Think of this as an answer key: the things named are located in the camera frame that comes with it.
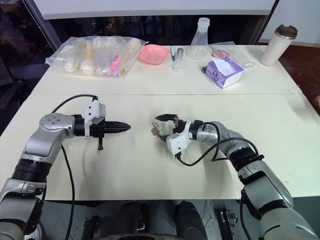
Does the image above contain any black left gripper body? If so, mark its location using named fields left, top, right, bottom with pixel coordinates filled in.
left=89, top=116, right=112, bottom=151

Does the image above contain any pink item in bag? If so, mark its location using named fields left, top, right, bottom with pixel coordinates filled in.
left=108, top=54, right=121, bottom=73

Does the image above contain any purple tissue pack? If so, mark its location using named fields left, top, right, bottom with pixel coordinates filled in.
left=201, top=56, right=245, bottom=90

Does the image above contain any brass padlock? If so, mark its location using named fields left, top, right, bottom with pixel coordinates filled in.
left=150, top=120, right=162, bottom=138

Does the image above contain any white cup with brown lid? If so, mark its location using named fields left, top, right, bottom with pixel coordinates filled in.
left=260, top=24, right=299, bottom=67

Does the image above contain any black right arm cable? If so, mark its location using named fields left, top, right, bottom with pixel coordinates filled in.
left=174, top=122, right=265, bottom=167

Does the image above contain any clear flat plastic sleeve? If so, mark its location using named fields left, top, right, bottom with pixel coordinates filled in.
left=208, top=43, right=257, bottom=70

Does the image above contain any petri dish with red content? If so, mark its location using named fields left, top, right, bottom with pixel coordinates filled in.
left=211, top=48, right=230, bottom=58

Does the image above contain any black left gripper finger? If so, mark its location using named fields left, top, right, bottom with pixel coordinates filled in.
left=104, top=127, right=132, bottom=135
left=104, top=121, right=132, bottom=129

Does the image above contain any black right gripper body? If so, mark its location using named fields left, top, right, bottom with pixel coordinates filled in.
left=171, top=117, right=187, bottom=137

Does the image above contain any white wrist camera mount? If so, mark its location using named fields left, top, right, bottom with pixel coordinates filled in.
left=84, top=99, right=107, bottom=140
left=166, top=121, right=195, bottom=158

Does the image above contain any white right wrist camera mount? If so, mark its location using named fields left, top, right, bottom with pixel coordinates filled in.
left=166, top=121, right=195, bottom=158

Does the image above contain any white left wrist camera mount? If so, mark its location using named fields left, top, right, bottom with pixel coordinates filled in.
left=84, top=99, right=107, bottom=140

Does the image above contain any white board panel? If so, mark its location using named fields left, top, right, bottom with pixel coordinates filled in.
left=36, top=0, right=280, bottom=21

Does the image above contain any clear conical flask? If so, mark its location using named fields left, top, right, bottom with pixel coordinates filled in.
left=186, top=17, right=211, bottom=61

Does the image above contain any clear plastic syringe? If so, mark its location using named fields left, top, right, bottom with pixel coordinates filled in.
left=170, top=47, right=185, bottom=73

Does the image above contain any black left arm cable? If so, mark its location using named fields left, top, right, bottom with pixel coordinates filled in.
left=50, top=94, right=99, bottom=240

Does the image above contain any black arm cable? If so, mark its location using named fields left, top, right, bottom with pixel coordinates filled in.
left=50, top=94, right=99, bottom=240
left=174, top=122, right=265, bottom=167

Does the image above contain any clear plastic bag of supplies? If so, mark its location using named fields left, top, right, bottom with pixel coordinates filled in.
left=45, top=35, right=150, bottom=79

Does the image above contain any dark rounded shape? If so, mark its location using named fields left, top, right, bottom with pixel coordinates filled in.
left=109, top=201, right=151, bottom=240
left=174, top=199, right=209, bottom=240

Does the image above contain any yellow tube in bag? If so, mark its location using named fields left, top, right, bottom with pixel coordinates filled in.
left=85, top=40, right=94, bottom=61

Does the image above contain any pink plastic dish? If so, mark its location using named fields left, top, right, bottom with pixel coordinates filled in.
left=138, top=43, right=169, bottom=67

